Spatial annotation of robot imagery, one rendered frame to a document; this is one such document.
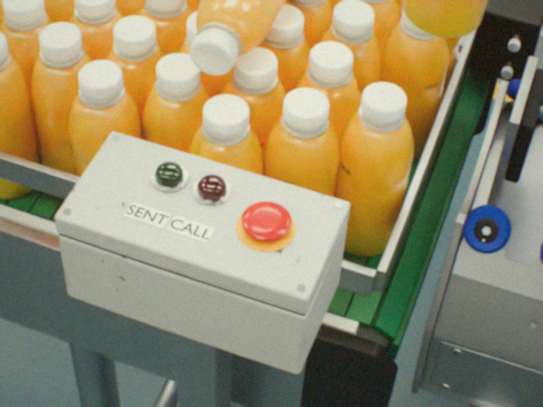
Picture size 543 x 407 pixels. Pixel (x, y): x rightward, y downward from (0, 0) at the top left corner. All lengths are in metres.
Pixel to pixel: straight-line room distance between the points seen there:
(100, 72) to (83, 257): 0.19
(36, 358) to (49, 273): 0.98
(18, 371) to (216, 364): 1.15
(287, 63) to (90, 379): 0.45
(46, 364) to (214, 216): 1.28
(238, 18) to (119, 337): 0.38
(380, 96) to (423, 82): 0.13
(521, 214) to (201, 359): 0.35
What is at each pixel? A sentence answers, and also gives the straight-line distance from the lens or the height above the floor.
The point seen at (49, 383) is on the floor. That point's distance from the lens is 2.03.
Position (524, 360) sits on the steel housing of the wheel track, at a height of 0.84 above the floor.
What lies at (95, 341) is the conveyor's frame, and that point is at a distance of 1.15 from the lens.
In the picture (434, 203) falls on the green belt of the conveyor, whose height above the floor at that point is 0.89.
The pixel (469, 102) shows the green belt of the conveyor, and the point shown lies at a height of 0.89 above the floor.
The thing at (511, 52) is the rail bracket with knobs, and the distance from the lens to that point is 1.20.
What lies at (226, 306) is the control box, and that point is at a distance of 0.79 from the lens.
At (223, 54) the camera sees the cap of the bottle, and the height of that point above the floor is 1.12.
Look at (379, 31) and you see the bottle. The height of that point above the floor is 1.03.
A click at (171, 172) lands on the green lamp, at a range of 0.81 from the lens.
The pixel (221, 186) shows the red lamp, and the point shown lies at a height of 1.11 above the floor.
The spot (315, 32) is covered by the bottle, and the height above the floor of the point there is 1.03.
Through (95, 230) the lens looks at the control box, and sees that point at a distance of 0.79.
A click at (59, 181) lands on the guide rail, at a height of 0.97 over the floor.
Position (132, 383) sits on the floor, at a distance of 2.01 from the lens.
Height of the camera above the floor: 1.70
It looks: 48 degrees down
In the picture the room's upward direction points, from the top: 3 degrees clockwise
